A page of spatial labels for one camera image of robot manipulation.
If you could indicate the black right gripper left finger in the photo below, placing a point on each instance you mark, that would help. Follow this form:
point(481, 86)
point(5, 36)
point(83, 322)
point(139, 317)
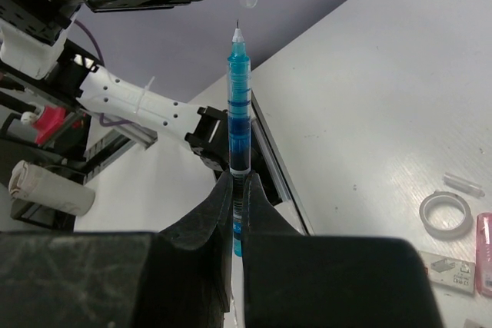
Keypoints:
point(178, 277)

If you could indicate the blue pen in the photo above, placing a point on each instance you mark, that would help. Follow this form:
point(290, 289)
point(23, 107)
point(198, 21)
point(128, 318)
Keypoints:
point(239, 127)

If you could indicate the pink red clamp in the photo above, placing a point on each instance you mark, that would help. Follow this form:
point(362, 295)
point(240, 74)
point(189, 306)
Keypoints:
point(45, 120)

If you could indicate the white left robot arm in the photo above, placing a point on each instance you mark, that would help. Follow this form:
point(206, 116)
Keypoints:
point(36, 54)

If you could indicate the clear tape roll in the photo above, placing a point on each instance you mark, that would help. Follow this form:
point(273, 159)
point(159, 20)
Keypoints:
point(446, 216)

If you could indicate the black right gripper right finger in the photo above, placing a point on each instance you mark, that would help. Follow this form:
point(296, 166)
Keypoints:
point(296, 280)

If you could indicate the pink utility knife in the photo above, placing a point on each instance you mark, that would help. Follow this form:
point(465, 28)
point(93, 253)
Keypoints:
point(483, 255)

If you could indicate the white red staple box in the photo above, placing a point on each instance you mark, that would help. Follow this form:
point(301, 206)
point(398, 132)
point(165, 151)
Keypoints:
point(454, 274)

